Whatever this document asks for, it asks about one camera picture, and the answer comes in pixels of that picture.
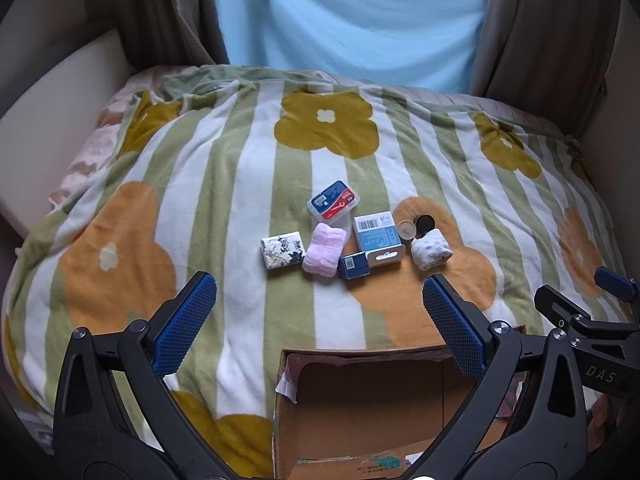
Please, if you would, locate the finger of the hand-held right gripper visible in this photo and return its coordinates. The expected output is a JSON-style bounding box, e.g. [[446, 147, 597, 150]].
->
[[533, 284, 593, 336], [594, 266, 637, 304]]

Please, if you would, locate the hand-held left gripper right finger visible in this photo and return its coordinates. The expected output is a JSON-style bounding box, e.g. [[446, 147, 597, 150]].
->
[[405, 274, 588, 478]]

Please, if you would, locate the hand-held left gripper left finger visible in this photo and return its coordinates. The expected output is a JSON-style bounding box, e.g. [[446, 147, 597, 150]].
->
[[52, 271, 231, 478]]

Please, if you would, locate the small dark blue box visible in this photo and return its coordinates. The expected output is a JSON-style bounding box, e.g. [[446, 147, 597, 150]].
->
[[337, 251, 372, 281]]

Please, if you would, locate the brown cardboard box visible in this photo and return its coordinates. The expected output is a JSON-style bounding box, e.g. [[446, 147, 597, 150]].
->
[[272, 324, 531, 480]]

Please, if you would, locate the white patterned rolled cloth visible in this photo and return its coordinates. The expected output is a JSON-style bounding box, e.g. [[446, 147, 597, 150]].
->
[[410, 228, 453, 272]]

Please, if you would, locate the floral print tissue packet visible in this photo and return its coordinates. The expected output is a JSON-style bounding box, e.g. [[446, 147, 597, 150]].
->
[[260, 231, 306, 271]]

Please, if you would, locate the striped flower print blanket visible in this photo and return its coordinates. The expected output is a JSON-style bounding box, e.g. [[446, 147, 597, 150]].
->
[[0, 64, 636, 480]]

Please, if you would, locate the light blue box white tab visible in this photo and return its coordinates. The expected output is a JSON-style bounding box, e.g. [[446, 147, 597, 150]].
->
[[353, 211, 405, 271]]

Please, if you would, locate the folded pink towel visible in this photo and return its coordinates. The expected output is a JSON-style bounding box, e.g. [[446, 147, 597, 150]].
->
[[301, 223, 347, 280]]

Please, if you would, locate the blue red plastic floss case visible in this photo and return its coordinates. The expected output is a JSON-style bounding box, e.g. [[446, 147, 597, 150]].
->
[[306, 179, 362, 222]]

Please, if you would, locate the beige ribbed bedsheet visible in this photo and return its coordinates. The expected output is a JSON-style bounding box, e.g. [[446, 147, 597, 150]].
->
[[325, 72, 578, 138]]

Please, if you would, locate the pink floral pillow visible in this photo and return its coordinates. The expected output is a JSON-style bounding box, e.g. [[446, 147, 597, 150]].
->
[[50, 65, 201, 211]]

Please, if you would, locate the cream padded bed panel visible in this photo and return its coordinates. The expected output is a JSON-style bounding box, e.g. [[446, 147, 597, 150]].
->
[[0, 27, 133, 241]]

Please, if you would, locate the beige curtain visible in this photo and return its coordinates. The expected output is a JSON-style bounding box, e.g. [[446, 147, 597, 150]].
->
[[470, 0, 623, 131], [82, 0, 231, 73]]

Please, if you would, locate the light blue curtain cloth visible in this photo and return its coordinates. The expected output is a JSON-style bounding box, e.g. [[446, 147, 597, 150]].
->
[[205, 0, 493, 96]]

